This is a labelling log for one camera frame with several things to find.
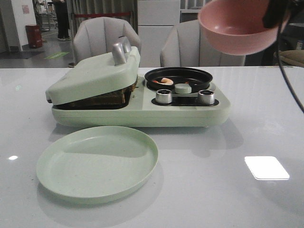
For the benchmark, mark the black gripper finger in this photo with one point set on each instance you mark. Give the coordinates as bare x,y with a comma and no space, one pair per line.
277,11

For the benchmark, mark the pink bowl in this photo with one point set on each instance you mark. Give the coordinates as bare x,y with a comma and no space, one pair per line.
235,27

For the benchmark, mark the bread slice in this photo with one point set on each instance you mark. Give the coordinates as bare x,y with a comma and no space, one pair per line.
111,98
132,87

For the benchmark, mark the green breakfast maker lid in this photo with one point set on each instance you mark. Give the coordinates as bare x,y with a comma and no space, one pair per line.
95,76

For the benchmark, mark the green breakfast maker base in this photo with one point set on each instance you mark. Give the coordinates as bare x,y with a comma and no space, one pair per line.
142,112

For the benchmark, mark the beige sofa cushion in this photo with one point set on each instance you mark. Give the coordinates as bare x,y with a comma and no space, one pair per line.
292,57

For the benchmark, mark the right grey chair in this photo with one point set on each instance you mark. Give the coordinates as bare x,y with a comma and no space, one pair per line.
187,46

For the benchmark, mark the grey chair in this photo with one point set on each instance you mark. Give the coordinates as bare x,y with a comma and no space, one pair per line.
187,46
96,36

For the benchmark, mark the black round frying pan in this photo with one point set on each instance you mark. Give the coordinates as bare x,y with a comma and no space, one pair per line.
198,79

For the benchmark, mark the right silver knob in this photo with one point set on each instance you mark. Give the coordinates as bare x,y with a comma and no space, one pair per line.
206,97

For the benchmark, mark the silver knob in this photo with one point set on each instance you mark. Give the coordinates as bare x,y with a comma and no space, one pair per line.
206,97
163,96

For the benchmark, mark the white cabinet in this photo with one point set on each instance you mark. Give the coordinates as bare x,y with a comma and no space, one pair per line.
155,20

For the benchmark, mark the left silver knob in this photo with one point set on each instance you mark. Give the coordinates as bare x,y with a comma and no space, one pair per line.
163,96

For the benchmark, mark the red barrier belt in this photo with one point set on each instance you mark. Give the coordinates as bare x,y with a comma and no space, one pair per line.
112,15

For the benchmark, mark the left grey chair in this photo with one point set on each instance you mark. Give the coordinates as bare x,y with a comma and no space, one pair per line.
96,36

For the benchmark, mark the person in black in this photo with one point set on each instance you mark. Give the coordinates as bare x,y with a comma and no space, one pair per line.
62,19

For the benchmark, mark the light green plate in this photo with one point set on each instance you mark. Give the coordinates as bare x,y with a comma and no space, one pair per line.
97,165

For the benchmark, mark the person in light shirt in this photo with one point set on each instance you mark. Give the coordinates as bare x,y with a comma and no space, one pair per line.
38,13

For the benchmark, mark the red bin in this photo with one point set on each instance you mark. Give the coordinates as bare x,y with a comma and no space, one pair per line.
34,36

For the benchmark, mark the dark floor mat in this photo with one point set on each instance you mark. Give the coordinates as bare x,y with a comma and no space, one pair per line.
19,55

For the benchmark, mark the stanchion post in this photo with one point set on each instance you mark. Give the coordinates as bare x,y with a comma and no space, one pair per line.
72,34

